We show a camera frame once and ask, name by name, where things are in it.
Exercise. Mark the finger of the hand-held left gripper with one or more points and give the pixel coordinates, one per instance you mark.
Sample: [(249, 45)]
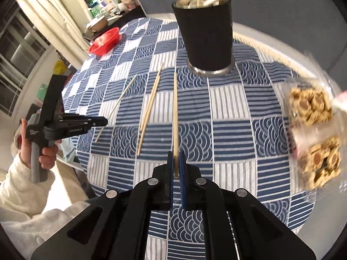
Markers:
[(81, 122)]

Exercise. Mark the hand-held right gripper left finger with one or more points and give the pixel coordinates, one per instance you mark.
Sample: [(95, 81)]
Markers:
[(171, 184)]

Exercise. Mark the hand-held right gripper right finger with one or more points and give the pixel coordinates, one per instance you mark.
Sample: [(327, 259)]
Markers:
[(183, 187)]

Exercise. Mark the black metal cup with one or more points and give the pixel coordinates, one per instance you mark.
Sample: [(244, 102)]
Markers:
[(206, 35)]

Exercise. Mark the person's left forearm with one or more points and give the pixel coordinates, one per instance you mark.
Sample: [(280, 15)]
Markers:
[(19, 187)]

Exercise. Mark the person's left hand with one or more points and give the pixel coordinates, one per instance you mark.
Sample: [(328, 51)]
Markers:
[(48, 157)]

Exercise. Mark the green bag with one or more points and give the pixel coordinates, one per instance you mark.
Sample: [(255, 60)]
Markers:
[(42, 91)]

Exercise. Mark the yellow bag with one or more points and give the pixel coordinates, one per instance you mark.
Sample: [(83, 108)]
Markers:
[(59, 67)]

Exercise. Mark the barred window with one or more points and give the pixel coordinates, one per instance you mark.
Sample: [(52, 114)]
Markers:
[(16, 59)]

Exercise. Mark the blue white patterned tablecloth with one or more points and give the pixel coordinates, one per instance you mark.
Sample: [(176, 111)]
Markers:
[(189, 113)]

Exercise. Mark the red plastic bowl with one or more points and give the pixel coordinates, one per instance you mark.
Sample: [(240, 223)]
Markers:
[(104, 42)]

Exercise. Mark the brown bowl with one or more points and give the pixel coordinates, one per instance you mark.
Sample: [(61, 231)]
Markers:
[(96, 23)]

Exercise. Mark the cream curtain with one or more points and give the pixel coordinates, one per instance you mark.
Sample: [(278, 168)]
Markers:
[(54, 10)]

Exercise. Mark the green bottle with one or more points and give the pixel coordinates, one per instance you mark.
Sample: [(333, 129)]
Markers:
[(95, 6)]

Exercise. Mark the dark side table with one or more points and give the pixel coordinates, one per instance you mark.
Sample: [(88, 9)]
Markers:
[(122, 16)]

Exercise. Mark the white fleece garment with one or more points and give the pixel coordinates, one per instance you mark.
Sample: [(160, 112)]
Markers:
[(54, 227)]

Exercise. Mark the clear cookie packet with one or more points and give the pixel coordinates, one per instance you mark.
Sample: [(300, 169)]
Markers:
[(311, 108)]

